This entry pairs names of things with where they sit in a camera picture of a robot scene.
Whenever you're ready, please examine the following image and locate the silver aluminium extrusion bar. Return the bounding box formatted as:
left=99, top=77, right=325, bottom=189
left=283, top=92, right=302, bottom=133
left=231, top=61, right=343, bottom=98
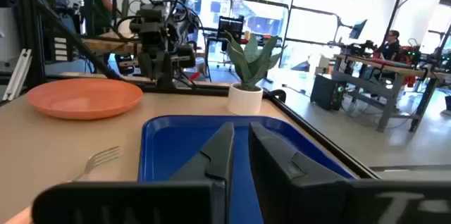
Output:
left=2, top=48, right=32, bottom=101

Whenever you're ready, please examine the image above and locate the potted snake plant white pot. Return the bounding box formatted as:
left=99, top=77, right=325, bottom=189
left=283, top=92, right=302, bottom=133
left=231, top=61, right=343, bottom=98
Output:
left=223, top=30, right=288, bottom=116

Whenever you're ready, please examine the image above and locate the metal fork peach handle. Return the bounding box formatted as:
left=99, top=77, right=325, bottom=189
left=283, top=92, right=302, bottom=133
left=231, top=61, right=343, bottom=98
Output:
left=4, top=145, right=121, bottom=224

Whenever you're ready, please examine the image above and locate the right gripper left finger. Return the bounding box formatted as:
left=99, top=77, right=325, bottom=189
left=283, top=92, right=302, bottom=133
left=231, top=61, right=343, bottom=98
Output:
left=169, top=122, right=235, bottom=182

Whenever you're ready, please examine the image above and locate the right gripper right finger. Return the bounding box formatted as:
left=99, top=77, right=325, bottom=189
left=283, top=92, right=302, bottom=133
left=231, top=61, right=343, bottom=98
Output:
left=248, top=122, right=353, bottom=224

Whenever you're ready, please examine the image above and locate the black computer monitor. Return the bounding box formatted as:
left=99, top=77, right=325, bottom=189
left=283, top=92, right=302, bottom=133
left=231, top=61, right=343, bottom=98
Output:
left=348, top=18, right=368, bottom=40

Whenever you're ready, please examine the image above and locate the black computer tower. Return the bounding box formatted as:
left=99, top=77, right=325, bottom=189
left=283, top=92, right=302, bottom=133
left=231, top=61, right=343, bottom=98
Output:
left=309, top=73, right=348, bottom=112

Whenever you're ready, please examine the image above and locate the wooden table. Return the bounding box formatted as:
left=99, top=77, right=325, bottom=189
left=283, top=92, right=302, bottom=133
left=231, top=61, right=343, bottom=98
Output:
left=80, top=32, right=142, bottom=55

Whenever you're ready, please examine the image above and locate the person at workbench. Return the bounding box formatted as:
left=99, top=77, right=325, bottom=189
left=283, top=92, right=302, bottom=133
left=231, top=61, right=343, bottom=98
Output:
left=380, top=29, right=402, bottom=61

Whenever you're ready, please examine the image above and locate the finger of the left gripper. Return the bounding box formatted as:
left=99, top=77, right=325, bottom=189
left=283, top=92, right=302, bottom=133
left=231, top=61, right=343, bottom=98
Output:
left=139, top=53, right=156, bottom=80
left=156, top=51, right=174, bottom=89

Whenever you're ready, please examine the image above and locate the grey metal workbench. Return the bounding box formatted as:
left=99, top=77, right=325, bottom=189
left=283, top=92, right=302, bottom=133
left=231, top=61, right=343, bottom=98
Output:
left=330, top=53, right=451, bottom=133

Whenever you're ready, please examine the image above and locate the black mesh office chair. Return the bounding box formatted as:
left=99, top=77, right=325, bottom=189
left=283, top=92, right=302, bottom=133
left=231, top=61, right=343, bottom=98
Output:
left=207, top=15, right=246, bottom=77

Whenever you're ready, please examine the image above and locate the orange plastic plate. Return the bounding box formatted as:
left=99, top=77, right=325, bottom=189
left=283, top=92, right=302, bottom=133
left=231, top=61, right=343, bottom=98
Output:
left=27, top=77, right=144, bottom=120

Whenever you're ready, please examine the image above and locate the blue plastic tray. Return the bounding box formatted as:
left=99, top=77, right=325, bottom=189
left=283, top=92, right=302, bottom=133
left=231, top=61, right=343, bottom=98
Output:
left=137, top=115, right=357, bottom=224

